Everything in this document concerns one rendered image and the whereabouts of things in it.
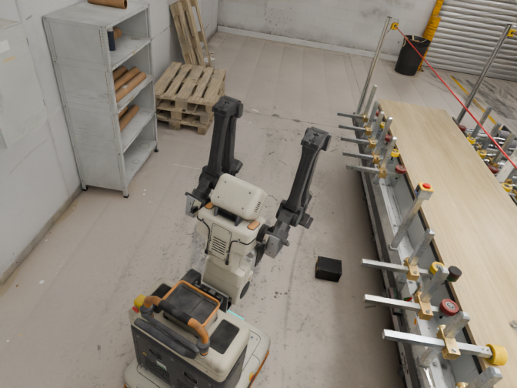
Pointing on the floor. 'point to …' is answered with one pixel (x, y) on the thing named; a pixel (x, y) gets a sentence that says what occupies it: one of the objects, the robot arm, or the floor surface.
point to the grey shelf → (66, 42)
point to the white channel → (507, 168)
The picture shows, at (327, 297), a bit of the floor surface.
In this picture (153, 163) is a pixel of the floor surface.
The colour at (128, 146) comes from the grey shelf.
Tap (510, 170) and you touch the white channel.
